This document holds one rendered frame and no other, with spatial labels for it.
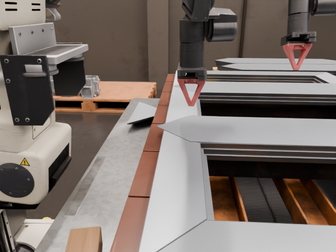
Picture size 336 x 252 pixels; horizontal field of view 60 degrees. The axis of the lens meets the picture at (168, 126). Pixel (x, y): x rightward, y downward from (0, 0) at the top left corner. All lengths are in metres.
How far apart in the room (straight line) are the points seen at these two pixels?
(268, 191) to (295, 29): 0.53
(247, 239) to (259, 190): 0.67
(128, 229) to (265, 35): 4.47
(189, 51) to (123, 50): 4.03
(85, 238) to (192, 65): 0.42
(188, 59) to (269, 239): 0.41
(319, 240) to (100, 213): 0.48
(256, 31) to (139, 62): 1.83
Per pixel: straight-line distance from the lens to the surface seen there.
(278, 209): 1.01
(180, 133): 0.72
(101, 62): 4.78
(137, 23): 4.62
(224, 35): 0.70
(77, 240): 0.61
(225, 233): 0.43
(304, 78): 1.51
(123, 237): 0.46
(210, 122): 0.79
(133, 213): 0.50
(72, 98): 3.64
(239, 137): 0.72
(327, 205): 0.78
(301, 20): 0.93
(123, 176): 0.88
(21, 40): 0.74
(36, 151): 0.81
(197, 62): 0.68
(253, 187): 1.10
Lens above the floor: 1.13
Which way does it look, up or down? 22 degrees down
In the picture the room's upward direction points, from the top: straight up
